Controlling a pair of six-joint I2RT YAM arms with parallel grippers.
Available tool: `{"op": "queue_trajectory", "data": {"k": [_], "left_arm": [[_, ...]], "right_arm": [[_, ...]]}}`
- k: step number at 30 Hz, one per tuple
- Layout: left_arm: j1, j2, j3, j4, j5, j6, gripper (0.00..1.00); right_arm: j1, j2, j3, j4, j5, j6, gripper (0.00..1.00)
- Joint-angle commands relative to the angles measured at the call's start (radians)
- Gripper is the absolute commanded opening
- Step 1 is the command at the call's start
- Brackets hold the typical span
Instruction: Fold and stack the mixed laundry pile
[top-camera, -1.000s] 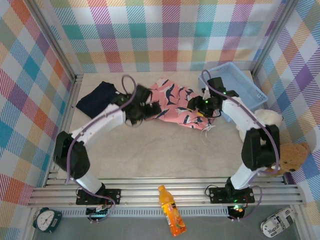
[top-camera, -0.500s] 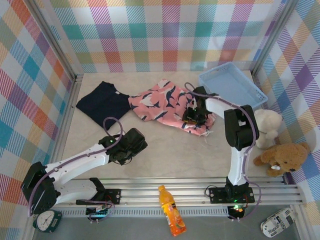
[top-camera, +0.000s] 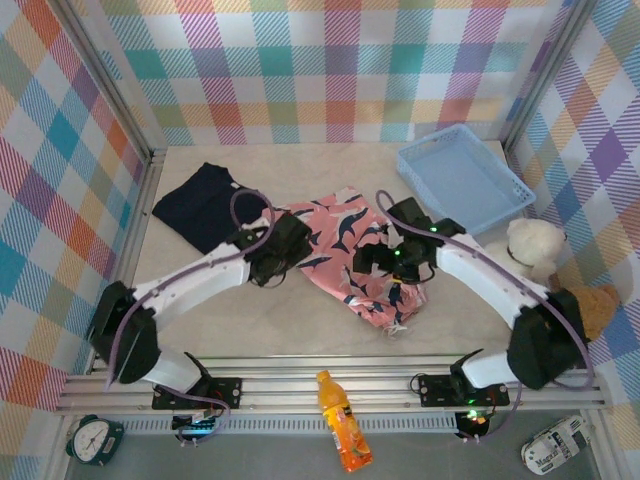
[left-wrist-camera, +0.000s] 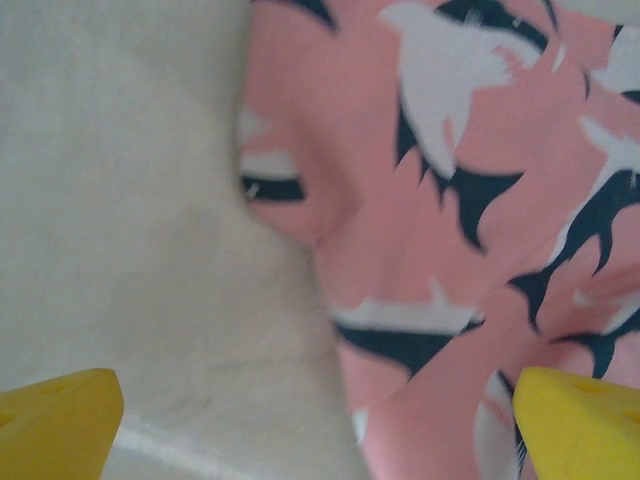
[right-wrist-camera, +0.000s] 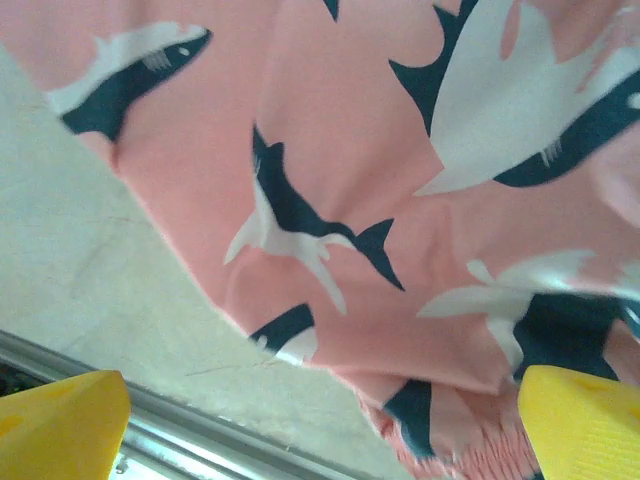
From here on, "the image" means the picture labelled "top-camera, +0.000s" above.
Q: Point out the pink whale print shorts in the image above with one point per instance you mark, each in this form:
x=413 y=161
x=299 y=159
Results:
x=340 y=225

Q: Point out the navy blue t-shirt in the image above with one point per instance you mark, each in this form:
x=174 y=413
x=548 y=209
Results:
x=200 y=205

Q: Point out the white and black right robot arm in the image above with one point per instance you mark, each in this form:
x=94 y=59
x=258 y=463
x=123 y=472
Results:
x=475 y=275

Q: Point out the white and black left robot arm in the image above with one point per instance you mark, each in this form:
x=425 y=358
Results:
x=200 y=280

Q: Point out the light blue plastic basket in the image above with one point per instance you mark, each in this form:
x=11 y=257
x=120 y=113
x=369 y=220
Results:
x=460 y=175

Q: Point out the white plush dog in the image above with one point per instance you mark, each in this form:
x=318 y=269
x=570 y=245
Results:
x=535 y=237

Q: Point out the orange juice bottle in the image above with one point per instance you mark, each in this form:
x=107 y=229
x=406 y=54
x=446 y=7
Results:
x=345 y=430

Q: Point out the right controller board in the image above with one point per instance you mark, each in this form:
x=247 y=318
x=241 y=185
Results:
x=472 y=420

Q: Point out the controller board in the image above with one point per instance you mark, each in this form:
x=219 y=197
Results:
x=197 y=427
x=472 y=420

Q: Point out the left controller board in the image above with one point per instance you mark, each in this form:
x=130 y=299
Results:
x=197 y=427

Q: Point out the brown teddy bear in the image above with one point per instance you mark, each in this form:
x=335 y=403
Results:
x=597 y=310

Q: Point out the newspaper print pouch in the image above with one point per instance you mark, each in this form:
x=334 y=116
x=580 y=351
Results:
x=555 y=445

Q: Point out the green alarm clock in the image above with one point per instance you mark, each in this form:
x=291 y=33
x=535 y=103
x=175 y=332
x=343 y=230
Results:
x=92 y=440

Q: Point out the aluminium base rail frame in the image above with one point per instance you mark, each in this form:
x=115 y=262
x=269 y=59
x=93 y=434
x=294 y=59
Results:
x=280 y=387

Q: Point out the aluminium side rail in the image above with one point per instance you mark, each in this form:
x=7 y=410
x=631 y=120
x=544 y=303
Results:
x=132 y=240

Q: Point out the aluminium corner post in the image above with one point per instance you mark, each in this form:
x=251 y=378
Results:
x=115 y=85
x=545 y=70

